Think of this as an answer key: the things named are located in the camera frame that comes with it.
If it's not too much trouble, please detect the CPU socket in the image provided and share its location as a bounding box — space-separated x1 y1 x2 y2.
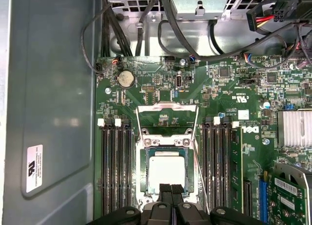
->
136 133 203 212

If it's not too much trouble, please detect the silver CPU with green edge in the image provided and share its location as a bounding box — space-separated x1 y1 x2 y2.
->
145 147 190 195

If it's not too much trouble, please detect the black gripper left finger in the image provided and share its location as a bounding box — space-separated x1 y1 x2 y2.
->
86 183 174 225

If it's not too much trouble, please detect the metal socket cover frame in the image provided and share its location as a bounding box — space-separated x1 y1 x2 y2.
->
136 102 198 147

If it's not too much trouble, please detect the green RAM stick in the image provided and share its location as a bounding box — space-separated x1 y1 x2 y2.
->
231 127 244 212

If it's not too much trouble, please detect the white certification label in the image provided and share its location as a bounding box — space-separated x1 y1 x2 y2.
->
26 144 43 193

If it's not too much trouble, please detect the blue expansion slot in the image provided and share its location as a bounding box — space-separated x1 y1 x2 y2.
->
258 171 268 225

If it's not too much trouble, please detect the RAM slot with black clip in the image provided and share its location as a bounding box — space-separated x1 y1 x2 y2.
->
202 116 212 208
107 117 118 212
123 117 135 208
220 116 232 207

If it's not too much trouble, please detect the thin grey wire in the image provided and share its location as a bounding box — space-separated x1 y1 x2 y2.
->
81 1 114 76

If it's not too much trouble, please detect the thick black cable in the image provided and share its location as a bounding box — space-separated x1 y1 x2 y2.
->
158 0 308 63

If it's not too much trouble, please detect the graphics card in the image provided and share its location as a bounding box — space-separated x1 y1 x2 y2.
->
268 161 312 225

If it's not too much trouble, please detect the black power connector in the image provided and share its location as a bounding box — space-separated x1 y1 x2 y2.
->
246 0 290 33

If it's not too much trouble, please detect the black and grey PC case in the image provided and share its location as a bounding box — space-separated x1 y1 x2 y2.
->
0 0 312 225

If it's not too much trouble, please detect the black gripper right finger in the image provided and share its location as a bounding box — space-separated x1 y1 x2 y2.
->
171 184 264 225

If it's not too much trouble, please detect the metal wire locking lever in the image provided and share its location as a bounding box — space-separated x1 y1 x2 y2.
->
192 139 210 214

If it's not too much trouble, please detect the silver drive cage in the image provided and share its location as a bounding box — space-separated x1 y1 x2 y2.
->
102 0 281 22

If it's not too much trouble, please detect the round coin battery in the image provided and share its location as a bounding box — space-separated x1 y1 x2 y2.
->
117 70 136 89

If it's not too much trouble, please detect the silver finned chipset heatsink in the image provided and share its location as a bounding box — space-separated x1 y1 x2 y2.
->
277 110 312 147

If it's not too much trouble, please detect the black expansion slot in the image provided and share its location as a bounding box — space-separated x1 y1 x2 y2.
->
244 180 254 217

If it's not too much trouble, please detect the black cable bundle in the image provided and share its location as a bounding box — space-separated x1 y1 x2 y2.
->
101 0 134 58

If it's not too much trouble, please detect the green motherboard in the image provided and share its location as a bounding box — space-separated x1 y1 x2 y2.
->
94 55 312 225

